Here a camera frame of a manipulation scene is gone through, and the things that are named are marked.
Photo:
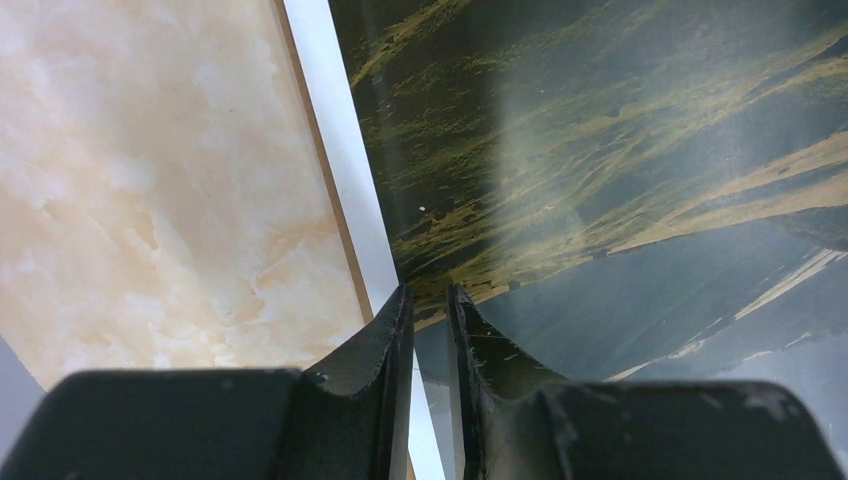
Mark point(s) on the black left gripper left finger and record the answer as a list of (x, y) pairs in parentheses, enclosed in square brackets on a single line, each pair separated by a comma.
[(346, 417)]

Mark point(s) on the landscape photo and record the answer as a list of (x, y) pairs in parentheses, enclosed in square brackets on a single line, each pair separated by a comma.
[(629, 190)]

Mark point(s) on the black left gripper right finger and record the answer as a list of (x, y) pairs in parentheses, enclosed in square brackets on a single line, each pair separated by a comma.
[(514, 418)]

